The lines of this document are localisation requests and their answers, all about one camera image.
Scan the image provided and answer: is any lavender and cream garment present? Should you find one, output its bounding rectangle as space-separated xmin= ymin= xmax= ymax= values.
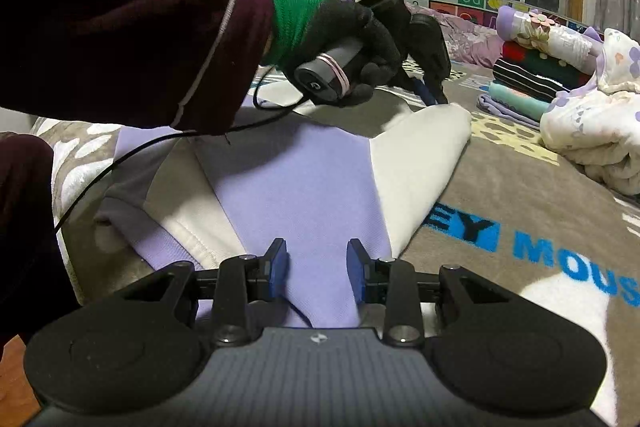
xmin=92 ymin=102 xmax=473 ymax=330

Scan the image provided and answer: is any person's leg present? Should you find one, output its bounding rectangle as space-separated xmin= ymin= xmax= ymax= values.
xmin=0 ymin=132 xmax=82 ymax=343

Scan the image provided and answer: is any black cable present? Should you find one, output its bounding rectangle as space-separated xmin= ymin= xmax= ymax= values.
xmin=54 ymin=64 xmax=313 ymax=230

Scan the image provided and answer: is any printed cartoon blanket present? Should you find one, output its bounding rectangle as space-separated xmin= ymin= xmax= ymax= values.
xmin=30 ymin=57 xmax=640 ymax=427

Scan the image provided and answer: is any white floral quilt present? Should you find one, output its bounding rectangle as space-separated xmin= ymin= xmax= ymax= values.
xmin=540 ymin=27 xmax=640 ymax=198

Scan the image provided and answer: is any stack of folded clothes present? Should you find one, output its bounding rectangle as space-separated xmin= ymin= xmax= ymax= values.
xmin=476 ymin=4 xmax=606 ymax=128

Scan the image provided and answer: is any purple quilt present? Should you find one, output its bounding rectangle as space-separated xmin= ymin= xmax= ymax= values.
xmin=405 ymin=2 xmax=506 ymax=68

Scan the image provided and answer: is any person's left forearm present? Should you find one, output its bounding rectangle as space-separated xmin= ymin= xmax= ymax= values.
xmin=0 ymin=0 xmax=276 ymax=132

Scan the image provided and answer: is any colourful play mat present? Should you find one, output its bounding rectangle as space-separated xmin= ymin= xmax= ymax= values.
xmin=405 ymin=0 xmax=601 ymax=38

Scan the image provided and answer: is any person's left hand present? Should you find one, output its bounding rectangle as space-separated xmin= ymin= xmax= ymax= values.
xmin=262 ymin=0 xmax=403 ymax=108

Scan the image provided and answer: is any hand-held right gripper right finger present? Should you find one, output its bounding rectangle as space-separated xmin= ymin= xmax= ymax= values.
xmin=346 ymin=238 xmax=511 ymax=347

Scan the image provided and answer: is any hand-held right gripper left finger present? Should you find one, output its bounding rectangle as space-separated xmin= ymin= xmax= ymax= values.
xmin=120 ymin=238 xmax=290 ymax=344

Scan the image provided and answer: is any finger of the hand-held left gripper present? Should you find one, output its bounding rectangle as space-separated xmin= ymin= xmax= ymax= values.
xmin=400 ymin=72 xmax=449 ymax=106

